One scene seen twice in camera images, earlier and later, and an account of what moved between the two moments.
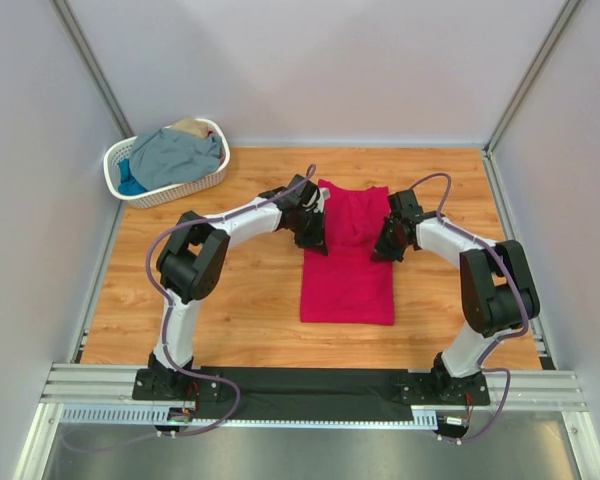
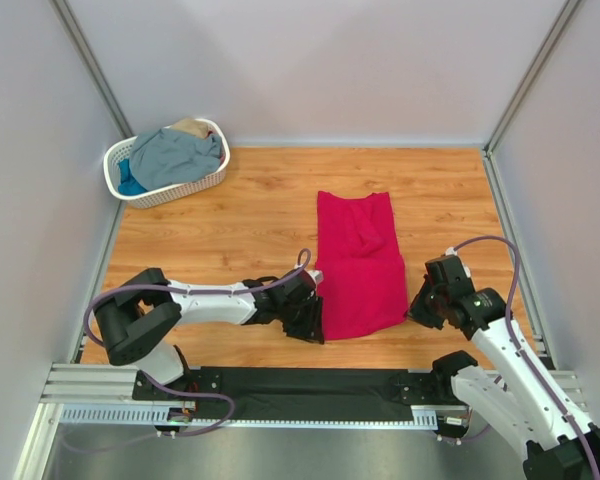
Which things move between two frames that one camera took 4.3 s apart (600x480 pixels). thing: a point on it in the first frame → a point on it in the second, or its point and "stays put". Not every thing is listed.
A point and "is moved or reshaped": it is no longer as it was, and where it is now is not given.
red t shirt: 347,286 is moved or reshaped
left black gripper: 310,234 → 306,317
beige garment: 192,126 stays put
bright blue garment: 128,183 stays put
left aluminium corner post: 94,67 stays put
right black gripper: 388,243 → 425,305
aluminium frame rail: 74,382 stays put
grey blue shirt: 170,156 stays put
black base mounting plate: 310,393 stays put
